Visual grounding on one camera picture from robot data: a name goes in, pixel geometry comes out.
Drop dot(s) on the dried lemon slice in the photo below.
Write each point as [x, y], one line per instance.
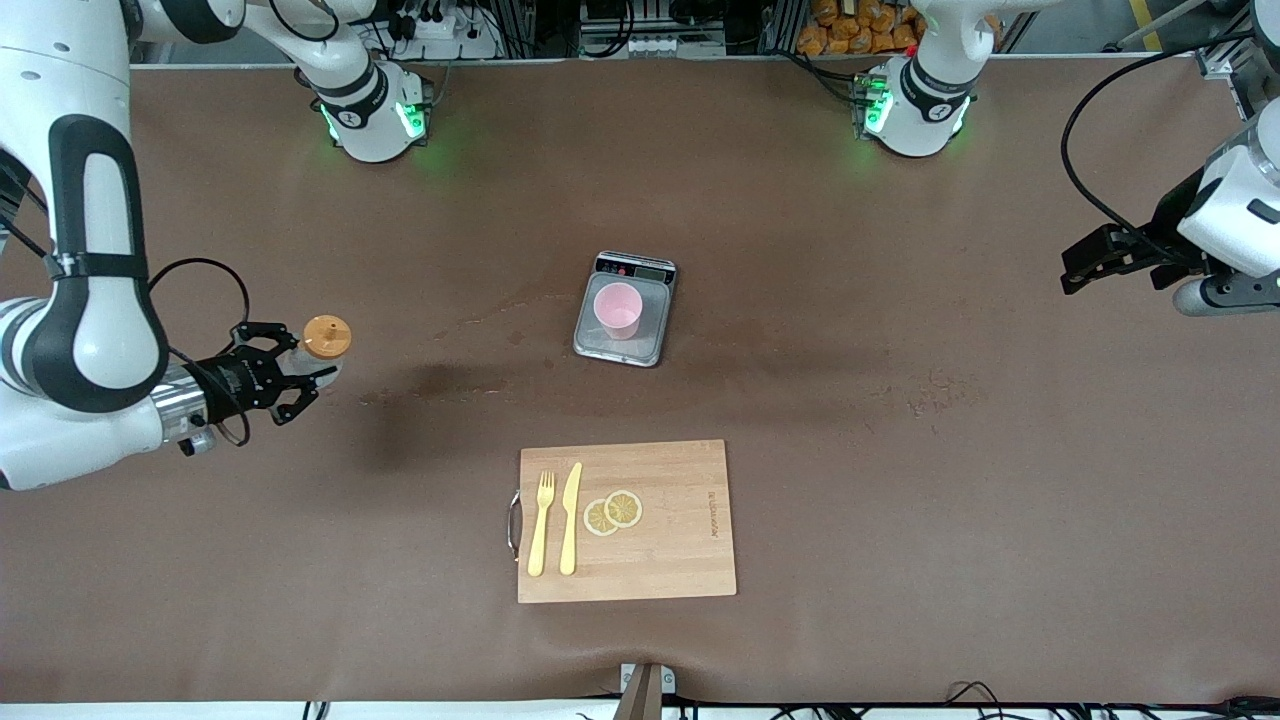
[596, 520]
[625, 508]

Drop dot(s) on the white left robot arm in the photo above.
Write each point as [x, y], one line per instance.
[920, 110]

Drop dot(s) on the yellow plastic fork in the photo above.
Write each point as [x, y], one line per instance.
[540, 530]

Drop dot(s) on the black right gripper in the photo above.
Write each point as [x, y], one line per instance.
[222, 381]

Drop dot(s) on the white power strip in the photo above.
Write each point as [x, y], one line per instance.
[450, 45]

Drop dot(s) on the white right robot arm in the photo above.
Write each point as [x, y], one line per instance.
[105, 330]

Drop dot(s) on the yellow plastic knife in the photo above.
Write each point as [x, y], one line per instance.
[570, 530]

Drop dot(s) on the brown wedge post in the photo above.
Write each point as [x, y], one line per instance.
[642, 700]

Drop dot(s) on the metal mounting bracket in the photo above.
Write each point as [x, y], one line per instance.
[668, 680]

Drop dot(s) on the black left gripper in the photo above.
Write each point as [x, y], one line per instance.
[1166, 229]

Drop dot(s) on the white equipment rack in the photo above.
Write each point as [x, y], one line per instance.
[650, 45]

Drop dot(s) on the aluminium frame profile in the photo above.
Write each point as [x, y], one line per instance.
[1215, 65]

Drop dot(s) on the sauce bottle with orange cap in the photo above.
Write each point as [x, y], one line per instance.
[327, 337]

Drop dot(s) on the pink plastic cup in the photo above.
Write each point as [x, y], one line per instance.
[618, 310]

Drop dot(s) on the silver kitchen scale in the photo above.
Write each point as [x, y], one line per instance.
[615, 350]

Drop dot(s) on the orange snack packets pile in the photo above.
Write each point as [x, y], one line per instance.
[850, 25]

